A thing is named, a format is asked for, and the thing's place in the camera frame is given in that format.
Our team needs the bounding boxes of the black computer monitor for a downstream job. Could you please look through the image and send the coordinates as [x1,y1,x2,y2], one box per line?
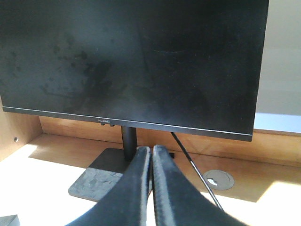
[0,0,269,141]

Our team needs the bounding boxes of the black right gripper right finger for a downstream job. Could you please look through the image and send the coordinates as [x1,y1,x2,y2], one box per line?
[152,145,243,226]

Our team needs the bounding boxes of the black stapler with orange button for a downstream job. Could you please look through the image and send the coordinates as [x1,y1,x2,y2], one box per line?
[0,215,20,226]

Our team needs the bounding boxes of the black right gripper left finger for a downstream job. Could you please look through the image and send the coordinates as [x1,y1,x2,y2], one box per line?
[68,146,151,226]

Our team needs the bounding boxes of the black monitor cable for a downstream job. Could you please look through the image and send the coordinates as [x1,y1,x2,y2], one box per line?
[170,131,224,211]

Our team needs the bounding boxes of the grey desk cable grommet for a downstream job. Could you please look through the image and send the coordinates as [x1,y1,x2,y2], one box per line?
[203,169,235,190]

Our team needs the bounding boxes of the black monitor stand base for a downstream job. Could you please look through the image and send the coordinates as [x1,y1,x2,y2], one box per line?
[68,126,138,202]

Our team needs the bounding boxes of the wooden desk side panel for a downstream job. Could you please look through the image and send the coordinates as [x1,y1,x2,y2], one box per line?
[0,107,42,160]

